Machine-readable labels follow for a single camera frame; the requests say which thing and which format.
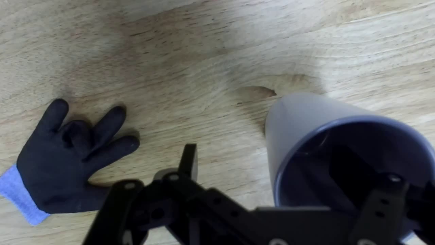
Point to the white ceramic mug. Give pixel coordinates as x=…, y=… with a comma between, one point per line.
x=301, y=131

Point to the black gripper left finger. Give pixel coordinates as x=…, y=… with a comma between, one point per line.
x=194, y=215

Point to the black work glove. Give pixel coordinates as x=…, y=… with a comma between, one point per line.
x=53, y=171

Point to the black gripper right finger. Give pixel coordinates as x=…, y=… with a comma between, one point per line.
x=386, y=201

